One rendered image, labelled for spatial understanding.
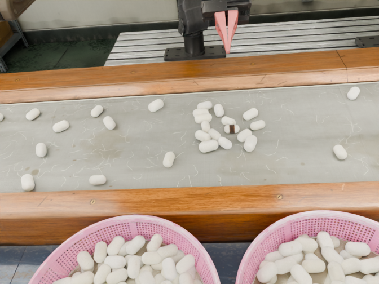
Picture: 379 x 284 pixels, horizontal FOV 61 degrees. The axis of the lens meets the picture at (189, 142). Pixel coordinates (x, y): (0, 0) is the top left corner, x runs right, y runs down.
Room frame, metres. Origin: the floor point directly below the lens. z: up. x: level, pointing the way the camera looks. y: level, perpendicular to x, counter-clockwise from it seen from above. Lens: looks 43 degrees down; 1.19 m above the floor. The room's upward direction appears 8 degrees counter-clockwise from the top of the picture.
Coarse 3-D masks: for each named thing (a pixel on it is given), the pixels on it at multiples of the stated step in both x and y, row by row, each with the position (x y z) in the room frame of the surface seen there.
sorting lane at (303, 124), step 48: (144, 96) 0.65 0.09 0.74; (192, 96) 0.63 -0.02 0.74; (240, 96) 0.60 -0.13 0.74; (288, 96) 0.57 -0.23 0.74; (336, 96) 0.55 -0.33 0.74; (0, 144) 0.55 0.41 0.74; (48, 144) 0.53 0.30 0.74; (96, 144) 0.50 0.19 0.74; (144, 144) 0.48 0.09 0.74; (192, 144) 0.46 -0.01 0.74; (240, 144) 0.45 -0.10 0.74; (288, 144) 0.43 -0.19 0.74; (336, 144) 0.41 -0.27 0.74; (0, 192) 0.41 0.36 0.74
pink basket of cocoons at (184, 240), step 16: (96, 224) 0.29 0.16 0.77; (112, 224) 0.29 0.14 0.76; (128, 224) 0.29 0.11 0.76; (144, 224) 0.28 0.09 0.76; (160, 224) 0.28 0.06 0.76; (176, 224) 0.27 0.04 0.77; (96, 240) 0.28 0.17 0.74; (128, 240) 0.28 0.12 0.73; (176, 240) 0.26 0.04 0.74; (192, 240) 0.24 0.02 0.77; (64, 256) 0.25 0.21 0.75; (208, 256) 0.21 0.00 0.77; (48, 272) 0.23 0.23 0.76; (64, 272) 0.23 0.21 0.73; (208, 272) 0.20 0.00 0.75
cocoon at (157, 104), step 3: (159, 99) 0.60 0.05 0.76; (153, 102) 0.59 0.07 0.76; (156, 102) 0.59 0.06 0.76; (159, 102) 0.59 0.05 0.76; (162, 102) 0.60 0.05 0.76; (150, 105) 0.59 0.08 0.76; (153, 105) 0.59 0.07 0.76; (156, 105) 0.59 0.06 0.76; (159, 105) 0.59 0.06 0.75; (162, 105) 0.59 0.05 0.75; (150, 108) 0.58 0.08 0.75; (153, 108) 0.58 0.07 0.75; (156, 108) 0.58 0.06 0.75; (159, 108) 0.59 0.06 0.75; (153, 111) 0.58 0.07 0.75
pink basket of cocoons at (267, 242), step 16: (272, 224) 0.25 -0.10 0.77; (288, 224) 0.25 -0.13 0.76; (304, 224) 0.25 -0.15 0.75; (320, 224) 0.25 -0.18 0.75; (336, 224) 0.24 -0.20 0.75; (352, 224) 0.24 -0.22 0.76; (368, 224) 0.23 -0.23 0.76; (256, 240) 0.22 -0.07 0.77; (272, 240) 0.23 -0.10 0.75; (288, 240) 0.24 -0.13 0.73; (352, 240) 0.22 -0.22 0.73; (368, 240) 0.22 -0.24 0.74; (256, 256) 0.21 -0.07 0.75; (240, 272) 0.18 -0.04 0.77; (256, 272) 0.20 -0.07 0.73
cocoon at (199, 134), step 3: (198, 132) 0.48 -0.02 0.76; (201, 132) 0.47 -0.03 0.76; (204, 132) 0.47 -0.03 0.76; (195, 135) 0.48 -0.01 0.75; (198, 135) 0.47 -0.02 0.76; (201, 135) 0.47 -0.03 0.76; (204, 135) 0.46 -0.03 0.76; (207, 135) 0.46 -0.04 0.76; (198, 138) 0.47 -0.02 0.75; (201, 138) 0.46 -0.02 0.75; (204, 138) 0.46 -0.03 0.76; (207, 138) 0.46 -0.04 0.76; (210, 138) 0.46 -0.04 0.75
